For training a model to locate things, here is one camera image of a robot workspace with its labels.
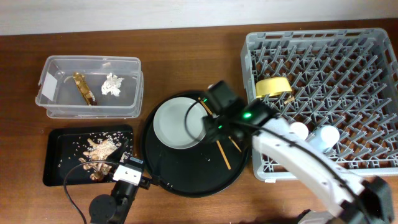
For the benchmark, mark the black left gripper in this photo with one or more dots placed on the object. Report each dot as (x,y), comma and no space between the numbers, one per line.
(115,156)

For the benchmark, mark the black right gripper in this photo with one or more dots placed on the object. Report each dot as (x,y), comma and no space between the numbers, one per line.
(211,132)

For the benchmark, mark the food scraps pile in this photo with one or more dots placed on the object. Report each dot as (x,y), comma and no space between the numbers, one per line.
(98,151)

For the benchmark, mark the grey round plate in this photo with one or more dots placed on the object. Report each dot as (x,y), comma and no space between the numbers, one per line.
(169,123)

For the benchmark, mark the yellow bowl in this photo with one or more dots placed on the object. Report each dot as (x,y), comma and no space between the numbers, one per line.
(272,87)

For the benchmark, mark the white tissue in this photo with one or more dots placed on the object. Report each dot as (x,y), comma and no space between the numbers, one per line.
(112,85)

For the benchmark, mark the gold snack wrapper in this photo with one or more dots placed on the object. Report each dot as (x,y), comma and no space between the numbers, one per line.
(84,89)

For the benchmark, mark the light blue cup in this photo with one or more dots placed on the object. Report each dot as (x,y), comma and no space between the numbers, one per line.
(324,138)

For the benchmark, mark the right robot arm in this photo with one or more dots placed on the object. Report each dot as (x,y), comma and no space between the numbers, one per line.
(348,197)

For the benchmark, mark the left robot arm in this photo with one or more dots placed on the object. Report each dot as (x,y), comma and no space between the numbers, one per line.
(113,208)

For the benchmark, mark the grey dishwasher rack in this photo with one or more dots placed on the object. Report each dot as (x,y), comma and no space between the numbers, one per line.
(345,78)

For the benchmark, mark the round black tray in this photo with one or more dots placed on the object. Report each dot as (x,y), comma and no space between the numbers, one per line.
(198,171)

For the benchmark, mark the black rectangular tray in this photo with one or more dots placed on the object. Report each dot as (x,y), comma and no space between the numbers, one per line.
(66,146)

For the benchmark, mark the clear plastic bin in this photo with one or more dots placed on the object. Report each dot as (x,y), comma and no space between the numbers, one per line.
(59,95)

